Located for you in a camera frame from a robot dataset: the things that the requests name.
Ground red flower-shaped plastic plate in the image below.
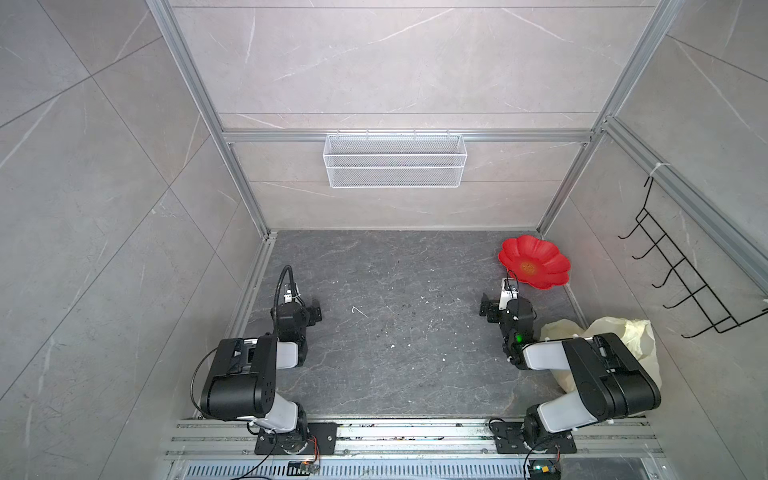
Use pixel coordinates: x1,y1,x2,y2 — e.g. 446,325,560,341
498,235,571,290

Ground cream translucent plastic bag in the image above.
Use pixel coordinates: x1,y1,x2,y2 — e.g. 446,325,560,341
540,317,663,389

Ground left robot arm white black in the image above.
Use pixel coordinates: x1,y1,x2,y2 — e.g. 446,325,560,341
191,300,322,454

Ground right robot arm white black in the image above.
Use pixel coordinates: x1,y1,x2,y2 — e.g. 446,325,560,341
479,290,661,451

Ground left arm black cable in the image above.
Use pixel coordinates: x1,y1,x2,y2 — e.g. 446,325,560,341
272,264,299,325

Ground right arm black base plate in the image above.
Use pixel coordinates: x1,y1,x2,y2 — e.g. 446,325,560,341
488,418,577,454

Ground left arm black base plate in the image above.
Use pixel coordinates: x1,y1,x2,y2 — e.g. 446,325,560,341
254,422,339,456

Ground white wire mesh basket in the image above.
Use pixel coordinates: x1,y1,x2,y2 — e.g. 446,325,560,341
323,133,468,189

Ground aluminium rail frame front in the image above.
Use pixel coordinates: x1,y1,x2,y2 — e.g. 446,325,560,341
160,417,676,479

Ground black wire hook rack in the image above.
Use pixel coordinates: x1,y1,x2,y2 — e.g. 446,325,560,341
618,176,767,339

